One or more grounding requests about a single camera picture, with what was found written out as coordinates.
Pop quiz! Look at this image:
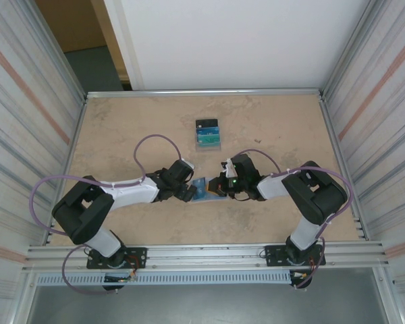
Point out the blue credit card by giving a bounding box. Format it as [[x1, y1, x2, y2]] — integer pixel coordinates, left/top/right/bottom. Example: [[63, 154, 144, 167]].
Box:
[[191, 178, 211, 200]]

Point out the clear acrylic card stand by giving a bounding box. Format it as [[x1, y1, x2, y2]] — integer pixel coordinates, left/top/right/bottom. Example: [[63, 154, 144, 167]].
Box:
[[194, 117, 223, 154]]

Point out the green card with chip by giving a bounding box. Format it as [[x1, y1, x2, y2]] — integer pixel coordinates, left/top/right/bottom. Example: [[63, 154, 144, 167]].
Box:
[[195, 133, 221, 146]]

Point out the blue card with logo print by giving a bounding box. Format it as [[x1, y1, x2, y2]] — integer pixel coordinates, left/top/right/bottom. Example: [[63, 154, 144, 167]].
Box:
[[195, 126, 221, 137]]

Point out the black credit card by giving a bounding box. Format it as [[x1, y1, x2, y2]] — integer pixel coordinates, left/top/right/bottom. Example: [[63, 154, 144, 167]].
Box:
[[195, 118, 219, 130]]

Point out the brown wooden door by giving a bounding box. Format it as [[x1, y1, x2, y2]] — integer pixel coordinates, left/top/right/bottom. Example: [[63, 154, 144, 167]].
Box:
[[35, 0, 133, 91]]

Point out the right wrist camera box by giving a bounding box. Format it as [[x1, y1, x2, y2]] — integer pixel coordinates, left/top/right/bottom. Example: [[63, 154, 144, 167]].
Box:
[[220, 158, 239, 178]]

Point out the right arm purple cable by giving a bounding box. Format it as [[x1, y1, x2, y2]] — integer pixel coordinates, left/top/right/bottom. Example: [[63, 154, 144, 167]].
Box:
[[242, 148, 354, 291]]

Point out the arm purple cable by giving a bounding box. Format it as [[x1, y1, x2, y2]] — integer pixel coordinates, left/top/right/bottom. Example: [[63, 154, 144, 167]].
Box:
[[32, 134, 187, 297], [242, 148, 354, 291]]

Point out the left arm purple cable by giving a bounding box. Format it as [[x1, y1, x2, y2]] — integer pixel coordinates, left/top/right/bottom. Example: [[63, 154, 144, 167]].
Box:
[[32, 134, 187, 297]]

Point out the wide aluminium mounting rail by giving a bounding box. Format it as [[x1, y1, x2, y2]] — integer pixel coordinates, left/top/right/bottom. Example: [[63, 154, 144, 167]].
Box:
[[26, 240, 391, 271]]

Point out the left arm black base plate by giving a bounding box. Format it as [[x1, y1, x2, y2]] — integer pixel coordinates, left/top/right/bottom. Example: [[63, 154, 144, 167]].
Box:
[[86, 247, 148, 271]]

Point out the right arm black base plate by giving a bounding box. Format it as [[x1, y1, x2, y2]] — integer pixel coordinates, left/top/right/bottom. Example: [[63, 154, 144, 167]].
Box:
[[263, 243, 326, 269]]

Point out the grey slotted cable duct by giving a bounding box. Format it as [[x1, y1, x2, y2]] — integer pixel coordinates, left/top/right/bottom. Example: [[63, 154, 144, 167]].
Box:
[[35, 271, 293, 286]]

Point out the long aluminium table rail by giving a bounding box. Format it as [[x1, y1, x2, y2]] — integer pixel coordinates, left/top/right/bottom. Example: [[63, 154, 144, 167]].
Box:
[[85, 88, 325, 100]]

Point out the aluminium side rail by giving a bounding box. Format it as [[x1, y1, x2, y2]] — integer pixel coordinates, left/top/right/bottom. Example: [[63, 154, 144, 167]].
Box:
[[319, 93, 369, 241], [42, 94, 89, 246]]

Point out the small circuit board with wires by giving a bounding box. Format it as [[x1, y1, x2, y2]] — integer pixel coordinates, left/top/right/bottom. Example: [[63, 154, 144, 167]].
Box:
[[103, 273, 138, 284]]

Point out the orange wired connector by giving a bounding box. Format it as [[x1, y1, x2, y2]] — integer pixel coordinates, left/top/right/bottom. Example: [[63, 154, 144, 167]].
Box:
[[290, 269, 313, 281]]

